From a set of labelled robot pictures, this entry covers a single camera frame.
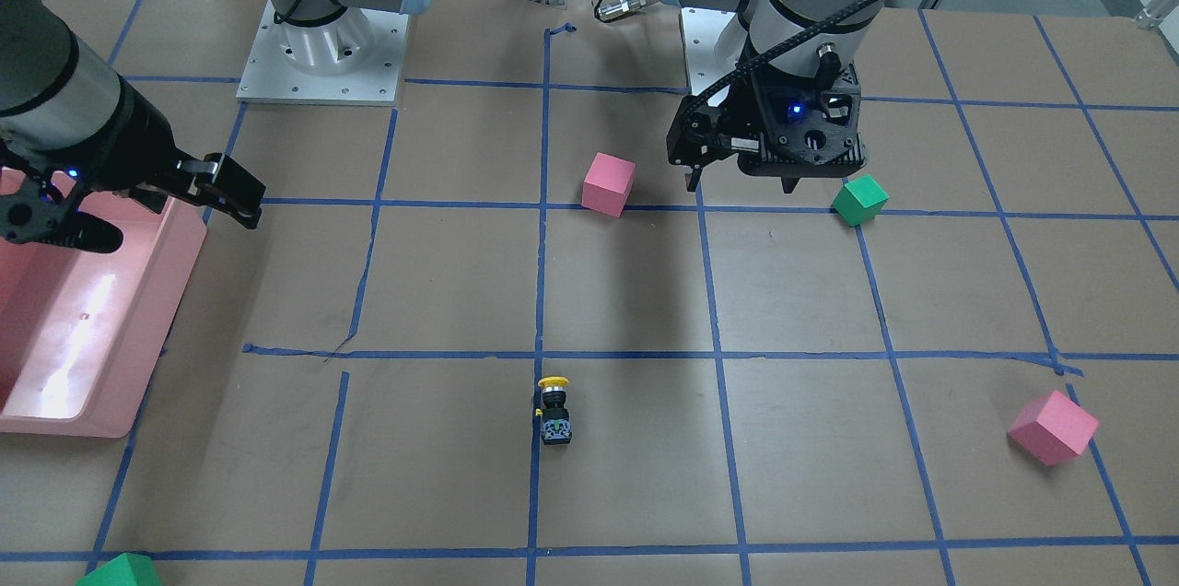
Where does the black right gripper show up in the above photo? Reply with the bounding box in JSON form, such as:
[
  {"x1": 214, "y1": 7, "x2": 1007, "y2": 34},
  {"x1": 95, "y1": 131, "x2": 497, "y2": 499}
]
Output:
[{"x1": 114, "y1": 153, "x2": 266, "y2": 230}]

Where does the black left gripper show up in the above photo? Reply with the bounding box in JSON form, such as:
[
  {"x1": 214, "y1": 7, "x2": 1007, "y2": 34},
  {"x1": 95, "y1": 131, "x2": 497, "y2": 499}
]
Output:
[{"x1": 666, "y1": 92, "x2": 801, "y2": 195}]

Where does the yellow push button switch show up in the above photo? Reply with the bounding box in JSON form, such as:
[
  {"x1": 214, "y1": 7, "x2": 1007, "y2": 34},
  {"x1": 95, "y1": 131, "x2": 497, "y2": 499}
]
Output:
[{"x1": 534, "y1": 376, "x2": 573, "y2": 446}]

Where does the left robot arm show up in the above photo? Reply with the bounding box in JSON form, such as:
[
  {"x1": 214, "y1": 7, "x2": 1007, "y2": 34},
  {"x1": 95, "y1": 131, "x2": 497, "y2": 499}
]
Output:
[{"x1": 660, "y1": 0, "x2": 884, "y2": 193}]

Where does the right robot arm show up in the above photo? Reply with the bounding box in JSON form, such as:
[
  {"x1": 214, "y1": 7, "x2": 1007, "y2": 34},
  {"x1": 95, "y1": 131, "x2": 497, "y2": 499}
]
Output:
[{"x1": 1, "y1": 0, "x2": 432, "y2": 250}]

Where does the green cube near left arm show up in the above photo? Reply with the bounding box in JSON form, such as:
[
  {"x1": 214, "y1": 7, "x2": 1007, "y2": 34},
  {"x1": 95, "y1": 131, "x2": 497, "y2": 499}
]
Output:
[{"x1": 831, "y1": 175, "x2": 890, "y2": 228}]

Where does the pink cube near centre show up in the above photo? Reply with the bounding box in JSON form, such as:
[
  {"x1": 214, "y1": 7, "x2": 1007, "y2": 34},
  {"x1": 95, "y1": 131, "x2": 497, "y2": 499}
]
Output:
[{"x1": 580, "y1": 152, "x2": 635, "y2": 218}]

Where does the pink cube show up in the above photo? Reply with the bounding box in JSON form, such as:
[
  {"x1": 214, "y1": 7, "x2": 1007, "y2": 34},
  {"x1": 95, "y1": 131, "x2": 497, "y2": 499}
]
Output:
[
  {"x1": 580, "y1": 152, "x2": 635, "y2": 218},
  {"x1": 1007, "y1": 390, "x2": 1100, "y2": 467}
]

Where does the pink plastic bin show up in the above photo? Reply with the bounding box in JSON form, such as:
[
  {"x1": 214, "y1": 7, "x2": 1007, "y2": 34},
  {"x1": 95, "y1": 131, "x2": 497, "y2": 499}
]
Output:
[{"x1": 1, "y1": 193, "x2": 206, "y2": 437}]

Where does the green cube near bin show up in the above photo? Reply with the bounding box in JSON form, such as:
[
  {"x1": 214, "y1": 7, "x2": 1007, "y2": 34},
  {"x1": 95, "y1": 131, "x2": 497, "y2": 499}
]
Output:
[{"x1": 75, "y1": 553, "x2": 163, "y2": 586}]

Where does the pink cube far side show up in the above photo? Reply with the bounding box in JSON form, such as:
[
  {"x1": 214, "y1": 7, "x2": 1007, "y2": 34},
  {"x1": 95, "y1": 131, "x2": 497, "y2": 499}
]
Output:
[{"x1": 1007, "y1": 390, "x2": 1100, "y2": 467}]

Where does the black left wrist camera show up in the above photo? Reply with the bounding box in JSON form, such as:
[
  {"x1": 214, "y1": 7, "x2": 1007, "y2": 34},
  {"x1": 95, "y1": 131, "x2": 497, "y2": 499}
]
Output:
[{"x1": 730, "y1": 64, "x2": 869, "y2": 179}]

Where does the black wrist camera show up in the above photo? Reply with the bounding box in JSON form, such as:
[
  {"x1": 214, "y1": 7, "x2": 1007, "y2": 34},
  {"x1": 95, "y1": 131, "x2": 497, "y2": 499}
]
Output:
[
  {"x1": 1, "y1": 166, "x2": 123, "y2": 254},
  {"x1": 730, "y1": 64, "x2": 869, "y2": 179}
]

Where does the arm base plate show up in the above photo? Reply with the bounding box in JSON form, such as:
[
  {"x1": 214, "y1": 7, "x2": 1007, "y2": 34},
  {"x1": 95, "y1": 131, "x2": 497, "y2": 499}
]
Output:
[
  {"x1": 681, "y1": 9, "x2": 747, "y2": 96},
  {"x1": 236, "y1": 4, "x2": 410, "y2": 108}
]

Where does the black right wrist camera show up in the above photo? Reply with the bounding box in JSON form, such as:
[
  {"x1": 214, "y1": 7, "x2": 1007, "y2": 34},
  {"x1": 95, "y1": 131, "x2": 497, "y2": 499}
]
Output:
[{"x1": 1, "y1": 166, "x2": 123, "y2": 254}]

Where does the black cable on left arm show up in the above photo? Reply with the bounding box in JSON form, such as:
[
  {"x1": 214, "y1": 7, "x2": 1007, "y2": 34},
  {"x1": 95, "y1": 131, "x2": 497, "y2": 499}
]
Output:
[{"x1": 686, "y1": 0, "x2": 950, "y2": 121}]

